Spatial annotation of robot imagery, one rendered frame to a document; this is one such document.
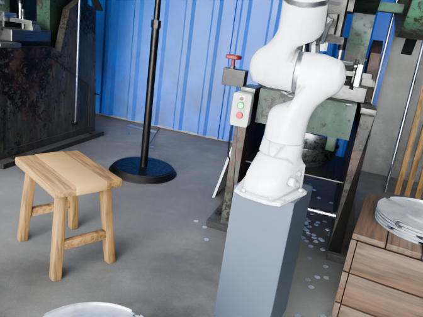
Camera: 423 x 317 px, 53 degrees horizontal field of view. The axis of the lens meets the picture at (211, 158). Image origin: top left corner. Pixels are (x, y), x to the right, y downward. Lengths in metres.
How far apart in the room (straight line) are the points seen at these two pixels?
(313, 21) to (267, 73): 0.18
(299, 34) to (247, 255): 0.63
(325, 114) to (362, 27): 0.55
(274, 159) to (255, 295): 0.42
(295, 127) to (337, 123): 0.64
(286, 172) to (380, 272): 0.43
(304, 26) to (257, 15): 2.13
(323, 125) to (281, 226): 0.70
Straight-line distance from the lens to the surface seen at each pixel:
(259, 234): 1.23
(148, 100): 2.38
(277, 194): 1.14
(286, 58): 1.13
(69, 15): 2.81
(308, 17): 1.07
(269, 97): 1.80
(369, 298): 1.42
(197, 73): 3.33
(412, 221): 1.45
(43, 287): 1.53
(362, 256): 1.36
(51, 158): 1.66
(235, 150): 1.81
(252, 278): 1.30
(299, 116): 1.16
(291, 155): 1.18
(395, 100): 3.19
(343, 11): 1.92
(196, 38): 3.32
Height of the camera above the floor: 0.88
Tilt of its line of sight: 18 degrees down
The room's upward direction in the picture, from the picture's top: 8 degrees clockwise
